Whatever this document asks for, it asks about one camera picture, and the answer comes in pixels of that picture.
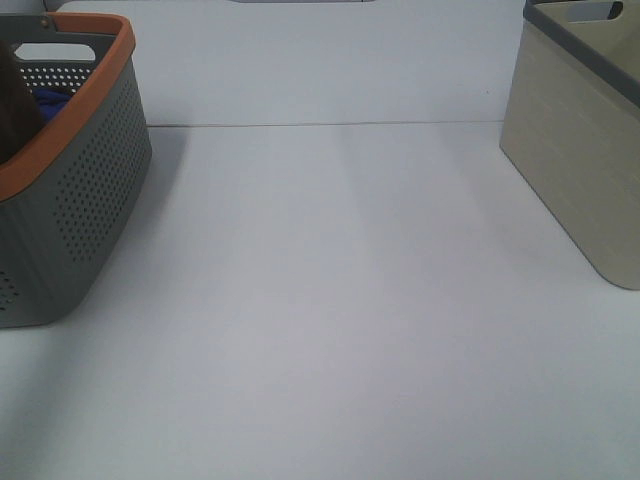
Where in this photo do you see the brown towel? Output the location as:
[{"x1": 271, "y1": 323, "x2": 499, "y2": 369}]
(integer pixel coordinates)
[{"x1": 0, "y1": 41, "x2": 45, "y2": 164}]

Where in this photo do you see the grey basket with orange rim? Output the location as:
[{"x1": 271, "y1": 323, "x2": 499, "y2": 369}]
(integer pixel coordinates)
[{"x1": 1, "y1": 12, "x2": 152, "y2": 329}]

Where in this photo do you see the beige plastic storage bin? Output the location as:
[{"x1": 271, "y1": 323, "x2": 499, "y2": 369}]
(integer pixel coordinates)
[{"x1": 500, "y1": 1, "x2": 639, "y2": 290}]

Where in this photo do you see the blue cloth in basket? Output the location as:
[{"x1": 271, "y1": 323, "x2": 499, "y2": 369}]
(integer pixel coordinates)
[{"x1": 32, "y1": 88, "x2": 72, "y2": 123}]

